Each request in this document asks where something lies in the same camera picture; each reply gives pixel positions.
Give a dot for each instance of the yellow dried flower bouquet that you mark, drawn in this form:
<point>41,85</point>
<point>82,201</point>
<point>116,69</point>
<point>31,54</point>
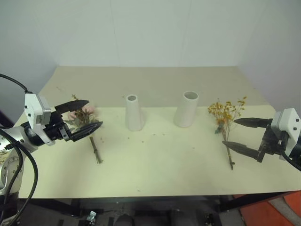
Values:
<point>224,110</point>

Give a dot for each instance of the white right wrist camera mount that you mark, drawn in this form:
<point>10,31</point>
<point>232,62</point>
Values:
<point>290,122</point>

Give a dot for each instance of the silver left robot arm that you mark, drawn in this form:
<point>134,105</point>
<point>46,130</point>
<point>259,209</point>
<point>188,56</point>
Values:
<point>10,164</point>

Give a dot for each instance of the small silver metal fitting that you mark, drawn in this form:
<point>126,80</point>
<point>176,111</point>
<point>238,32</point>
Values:
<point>91,215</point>

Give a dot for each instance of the white conical vase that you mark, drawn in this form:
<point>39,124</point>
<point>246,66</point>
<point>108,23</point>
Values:
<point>134,115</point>

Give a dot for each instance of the black table frame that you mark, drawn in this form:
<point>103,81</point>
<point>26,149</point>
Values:
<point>247,200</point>

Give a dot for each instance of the pink dried flower bouquet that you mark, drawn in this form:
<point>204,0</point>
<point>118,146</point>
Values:
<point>82,115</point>

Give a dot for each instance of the white cylindrical vase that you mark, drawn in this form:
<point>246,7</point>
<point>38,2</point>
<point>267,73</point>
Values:
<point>185,113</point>

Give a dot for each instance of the orange floor object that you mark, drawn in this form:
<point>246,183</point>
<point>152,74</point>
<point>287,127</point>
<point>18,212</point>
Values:
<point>270,212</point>

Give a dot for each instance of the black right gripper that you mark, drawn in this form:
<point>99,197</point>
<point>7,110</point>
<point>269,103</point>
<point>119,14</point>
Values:
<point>272,141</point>

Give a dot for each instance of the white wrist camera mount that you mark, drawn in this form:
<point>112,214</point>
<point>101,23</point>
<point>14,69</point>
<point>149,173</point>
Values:
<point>34,107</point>
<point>290,122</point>

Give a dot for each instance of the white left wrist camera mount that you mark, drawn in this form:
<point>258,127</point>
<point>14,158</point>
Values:
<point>34,107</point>

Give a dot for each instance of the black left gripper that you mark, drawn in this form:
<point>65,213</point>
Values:
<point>56,128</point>

